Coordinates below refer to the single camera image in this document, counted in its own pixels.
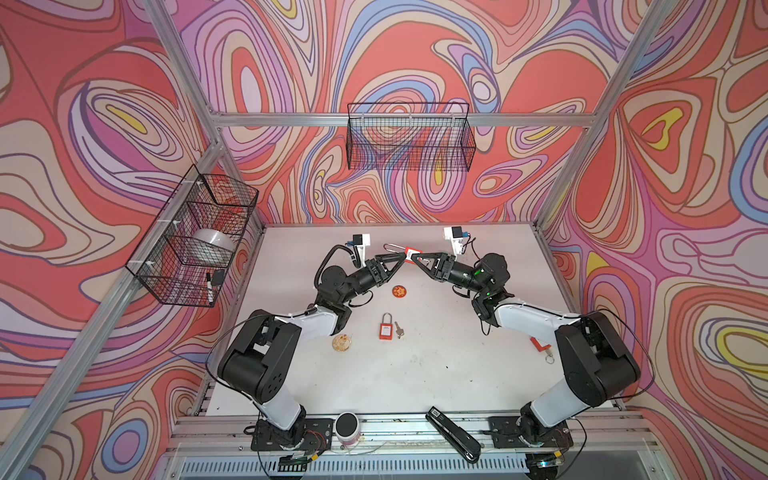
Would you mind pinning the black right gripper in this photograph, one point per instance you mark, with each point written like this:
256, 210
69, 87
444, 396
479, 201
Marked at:
441, 267

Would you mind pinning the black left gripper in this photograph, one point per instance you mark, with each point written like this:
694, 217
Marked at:
373, 275

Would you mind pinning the red padlock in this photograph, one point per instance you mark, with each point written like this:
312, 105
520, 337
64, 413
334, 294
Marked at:
386, 327
545, 349
408, 251

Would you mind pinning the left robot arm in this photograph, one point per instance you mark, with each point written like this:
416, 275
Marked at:
257, 361

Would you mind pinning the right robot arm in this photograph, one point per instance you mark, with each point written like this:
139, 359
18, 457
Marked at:
596, 363

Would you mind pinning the red star badge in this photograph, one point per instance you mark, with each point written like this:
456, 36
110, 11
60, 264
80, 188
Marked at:
399, 291

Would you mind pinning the beige round badge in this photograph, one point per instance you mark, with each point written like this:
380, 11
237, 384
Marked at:
341, 343

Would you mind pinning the round black white speaker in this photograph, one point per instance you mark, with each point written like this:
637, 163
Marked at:
347, 428

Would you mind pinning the black stapler tool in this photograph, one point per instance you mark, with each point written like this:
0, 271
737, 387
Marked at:
465, 444

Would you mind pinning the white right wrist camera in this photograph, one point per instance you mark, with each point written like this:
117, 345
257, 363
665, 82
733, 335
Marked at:
458, 239

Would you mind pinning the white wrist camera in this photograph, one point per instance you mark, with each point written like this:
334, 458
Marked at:
359, 244
458, 239

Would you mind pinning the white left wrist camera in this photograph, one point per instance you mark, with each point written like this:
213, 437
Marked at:
359, 244

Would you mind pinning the back black wire basket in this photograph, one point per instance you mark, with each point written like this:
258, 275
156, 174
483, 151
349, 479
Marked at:
409, 136

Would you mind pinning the side black wire basket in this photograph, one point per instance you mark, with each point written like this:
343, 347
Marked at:
179, 270

